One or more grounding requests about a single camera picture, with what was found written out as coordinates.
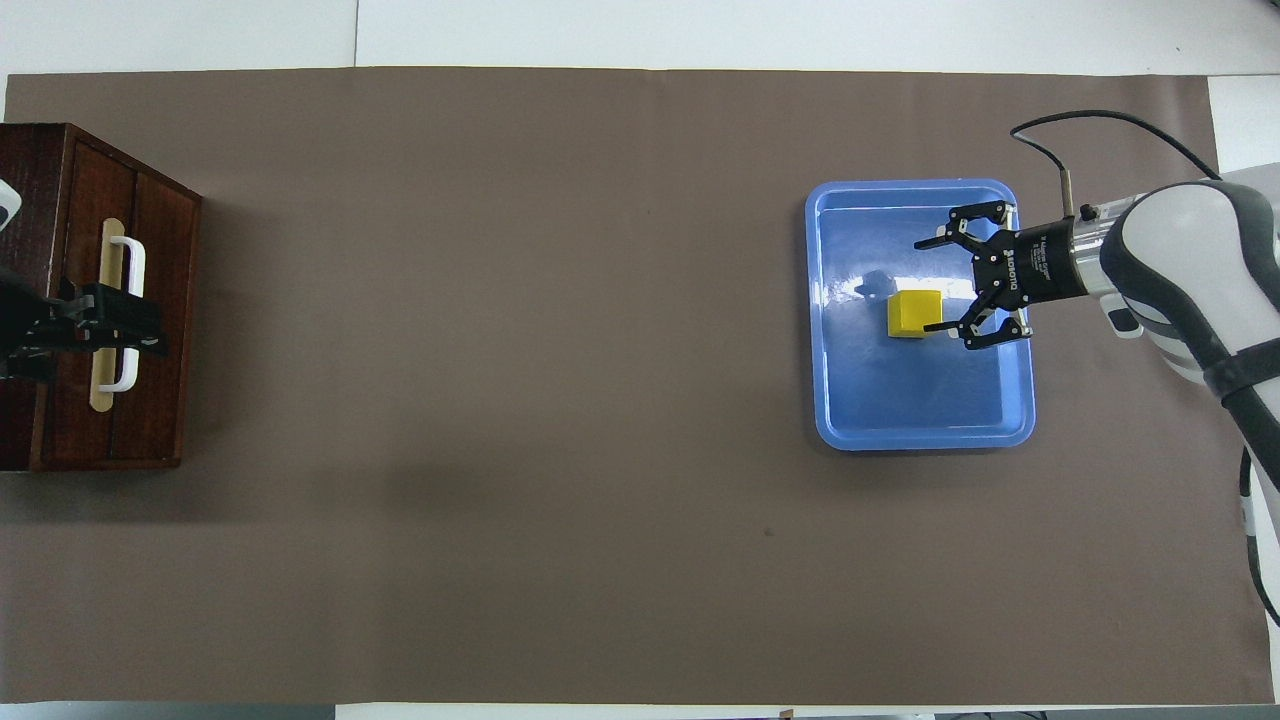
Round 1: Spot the wooden drawer with white handle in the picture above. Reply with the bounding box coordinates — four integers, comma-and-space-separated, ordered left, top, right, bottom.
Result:
42, 135, 201, 469

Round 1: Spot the dark wooden cabinet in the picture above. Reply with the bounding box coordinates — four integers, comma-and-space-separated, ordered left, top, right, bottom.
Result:
0, 122, 203, 473

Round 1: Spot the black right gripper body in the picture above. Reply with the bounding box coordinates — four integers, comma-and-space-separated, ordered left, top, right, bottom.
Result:
975, 220, 1086, 306

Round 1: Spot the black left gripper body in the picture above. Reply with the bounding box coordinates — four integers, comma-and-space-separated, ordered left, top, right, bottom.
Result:
0, 268, 76, 381

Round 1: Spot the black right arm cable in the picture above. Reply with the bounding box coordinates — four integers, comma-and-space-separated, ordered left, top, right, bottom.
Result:
1010, 110, 1223, 216

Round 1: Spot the yellow cube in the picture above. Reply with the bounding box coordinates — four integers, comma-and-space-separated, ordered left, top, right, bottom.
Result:
887, 289, 944, 340

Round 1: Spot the brown table mat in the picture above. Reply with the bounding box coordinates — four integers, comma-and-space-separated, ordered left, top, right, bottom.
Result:
0, 66, 1276, 706

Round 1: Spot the blue plastic tray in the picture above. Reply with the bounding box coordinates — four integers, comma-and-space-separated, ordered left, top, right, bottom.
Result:
805, 179, 1037, 452

